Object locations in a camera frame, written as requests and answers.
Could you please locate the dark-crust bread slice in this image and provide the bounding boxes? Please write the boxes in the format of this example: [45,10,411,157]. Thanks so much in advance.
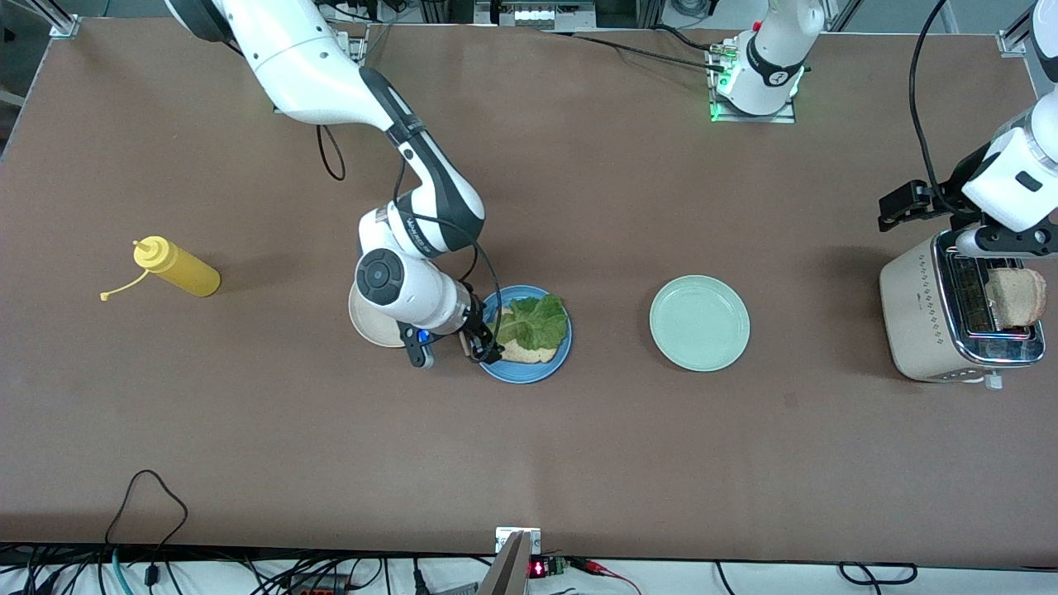
[496,335,559,364]

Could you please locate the green lettuce leaf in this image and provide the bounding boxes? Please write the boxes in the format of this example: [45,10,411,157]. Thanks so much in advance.
[488,295,570,350]

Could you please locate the light bread slice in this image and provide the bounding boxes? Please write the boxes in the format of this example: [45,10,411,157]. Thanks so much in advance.
[984,267,1047,330]

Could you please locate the yellow squeeze bottle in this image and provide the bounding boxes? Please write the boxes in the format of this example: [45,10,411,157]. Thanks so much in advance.
[100,236,222,302]

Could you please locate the blue plate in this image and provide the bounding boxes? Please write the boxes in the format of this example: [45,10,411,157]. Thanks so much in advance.
[475,285,573,384]

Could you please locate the cream plate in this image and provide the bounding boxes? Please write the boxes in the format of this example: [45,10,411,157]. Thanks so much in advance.
[348,279,414,349]

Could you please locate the pale green plate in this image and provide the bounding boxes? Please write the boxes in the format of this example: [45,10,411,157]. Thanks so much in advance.
[649,274,751,373]

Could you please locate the beige chrome toaster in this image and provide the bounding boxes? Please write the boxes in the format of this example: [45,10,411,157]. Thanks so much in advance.
[879,229,1046,389]

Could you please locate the red clip leads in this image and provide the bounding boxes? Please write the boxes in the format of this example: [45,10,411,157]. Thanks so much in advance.
[570,556,644,595]

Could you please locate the white device with vents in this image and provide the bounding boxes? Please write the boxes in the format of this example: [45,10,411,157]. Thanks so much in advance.
[512,0,598,31]

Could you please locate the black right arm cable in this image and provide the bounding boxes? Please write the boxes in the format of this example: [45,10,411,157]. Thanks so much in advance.
[317,124,505,331]

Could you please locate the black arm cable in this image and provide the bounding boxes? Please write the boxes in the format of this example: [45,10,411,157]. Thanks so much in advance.
[909,0,966,203]
[317,124,505,331]

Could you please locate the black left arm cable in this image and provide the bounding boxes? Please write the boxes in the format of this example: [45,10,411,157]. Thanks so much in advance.
[909,0,966,203]

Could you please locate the aluminium frame post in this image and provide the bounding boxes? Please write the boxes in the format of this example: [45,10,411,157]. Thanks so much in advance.
[996,0,1044,57]
[33,0,81,39]

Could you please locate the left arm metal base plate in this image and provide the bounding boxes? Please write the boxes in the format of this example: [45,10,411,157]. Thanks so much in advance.
[709,41,798,125]

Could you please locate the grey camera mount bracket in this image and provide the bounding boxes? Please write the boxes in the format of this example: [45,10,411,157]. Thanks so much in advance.
[478,526,542,595]

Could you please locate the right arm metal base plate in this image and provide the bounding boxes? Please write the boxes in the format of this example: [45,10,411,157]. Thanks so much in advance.
[335,23,369,67]

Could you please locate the black cable across table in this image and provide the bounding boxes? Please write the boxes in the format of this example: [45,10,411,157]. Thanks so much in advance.
[541,29,728,74]

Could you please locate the black coiled cable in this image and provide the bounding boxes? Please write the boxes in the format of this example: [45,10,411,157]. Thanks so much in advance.
[837,562,918,586]

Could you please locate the black looped cable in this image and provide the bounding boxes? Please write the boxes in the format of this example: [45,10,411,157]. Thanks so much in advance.
[103,469,189,589]

